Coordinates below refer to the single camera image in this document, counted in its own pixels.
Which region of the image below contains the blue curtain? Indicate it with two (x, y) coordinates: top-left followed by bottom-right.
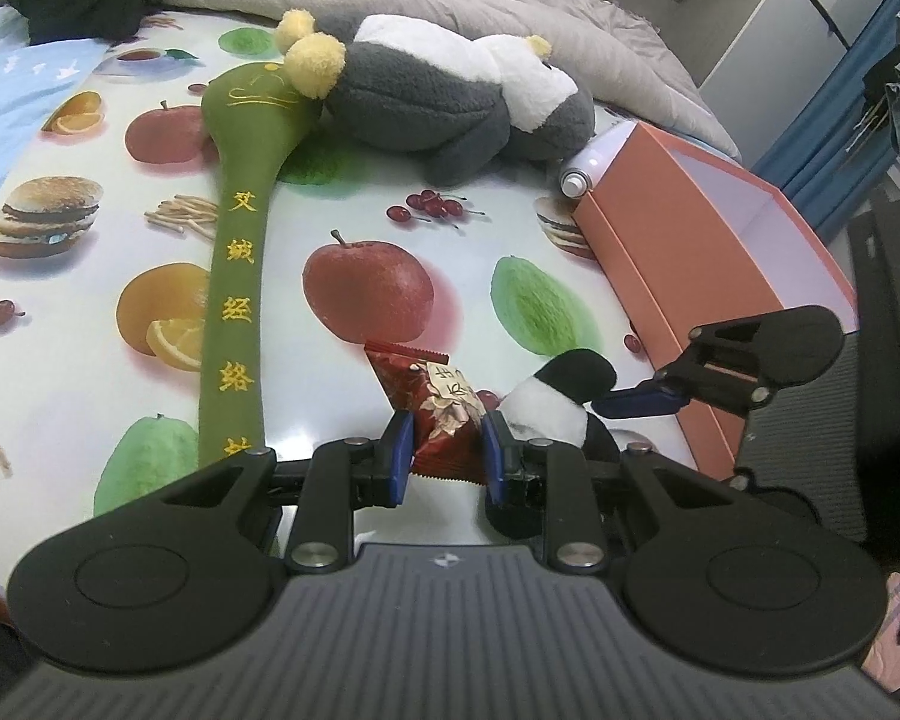
(750, 0), (900, 205)

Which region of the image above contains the light blue bedsheet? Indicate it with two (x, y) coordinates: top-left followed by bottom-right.
(0, 4), (115, 227)

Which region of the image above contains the green fabric massage hammer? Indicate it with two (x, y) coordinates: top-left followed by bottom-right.
(197, 64), (325, 471)

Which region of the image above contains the white wardrobe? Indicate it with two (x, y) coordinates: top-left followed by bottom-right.
(607, 0), (850, 166)

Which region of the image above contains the dark red snack packet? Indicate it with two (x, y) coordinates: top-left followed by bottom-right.
(364, 341), (490, 485)

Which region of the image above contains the white spray bottle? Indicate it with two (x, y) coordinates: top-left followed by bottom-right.
(559, 122), (635, 200)

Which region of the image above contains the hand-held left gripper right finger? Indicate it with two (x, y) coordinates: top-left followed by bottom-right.
(482, 411), (752, 572)

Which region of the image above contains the grey duvet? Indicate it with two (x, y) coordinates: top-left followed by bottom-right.
(161, 0), (743, 160)

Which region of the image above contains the pink printed cloth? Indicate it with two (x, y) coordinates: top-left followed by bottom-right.
(866, 570), (900, 692)

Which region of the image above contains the black mesh chair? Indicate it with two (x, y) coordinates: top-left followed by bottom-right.
(847, 193), (900, 542)

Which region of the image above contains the grey white penguin plush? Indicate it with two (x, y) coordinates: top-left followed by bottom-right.
(276, 7), (597, 187)

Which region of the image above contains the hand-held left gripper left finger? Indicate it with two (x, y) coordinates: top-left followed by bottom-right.
(150, 411), (417, 572)

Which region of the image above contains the small panda plush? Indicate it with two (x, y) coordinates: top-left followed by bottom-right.
(495, 349), (625, 467)

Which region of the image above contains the pink cardboard box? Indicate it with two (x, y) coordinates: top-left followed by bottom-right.
(570, 122), (861, 482)

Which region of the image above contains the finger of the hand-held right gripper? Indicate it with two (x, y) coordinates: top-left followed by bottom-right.
(591, 305), (846, 421)

